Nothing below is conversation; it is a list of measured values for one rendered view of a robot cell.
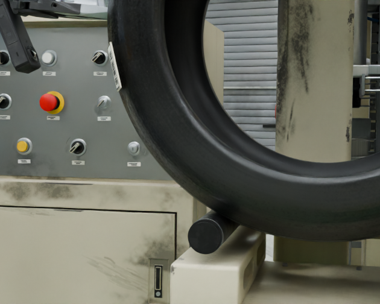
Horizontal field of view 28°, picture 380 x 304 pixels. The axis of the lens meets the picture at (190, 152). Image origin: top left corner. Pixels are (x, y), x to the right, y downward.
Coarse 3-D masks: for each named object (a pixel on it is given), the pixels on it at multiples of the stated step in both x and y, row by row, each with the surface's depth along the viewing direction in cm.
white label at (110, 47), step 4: (108, 48) 99; (112, 48) 96; (112, 52) 96; (112, 56) 96; (112, 60) 97; (112, 64) 98; (112, 68) 99; (116, 68) 96; (116, 72) 96; (116, 76) 97; (116, 80) 98; (116, 84) 99; (120, 84) 96; (116, 88) 100; (120, 88) 97
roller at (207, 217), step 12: (204, 216) 99; (216, 216) 100; (192, 228) 96; (204, 228) 95; (216, 228) 95; (228, 228) 100; (192, 240) 96; (204, 240) 95; (216, 240) 95; (204, 252) 96
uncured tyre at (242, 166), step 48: (144, 0) 95; (192, 0) 122; (144, 48) 96; (192, 48) 122; (144, 96) 96; (192, 96) 122; (144, 144) 103; (192, 144) 95; (240, 144) 121; (192, 192) 99; (240, 192) 94; (288, 192) 93; (336, 192) 92; (336, 240) 97
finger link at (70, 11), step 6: (42, 0) 106; (48, 0) 106; (30, 6) 106; (36, 6) 106; (42, 6) 106; (48, 6) 106; (54, 6) 106; (60, 6) 106; (66, 6) 106; (72, 6) 106; (78, 6) 106; (60, 12) 106; (66, 12) 106; (72, 12) 106; (78, 12) 106
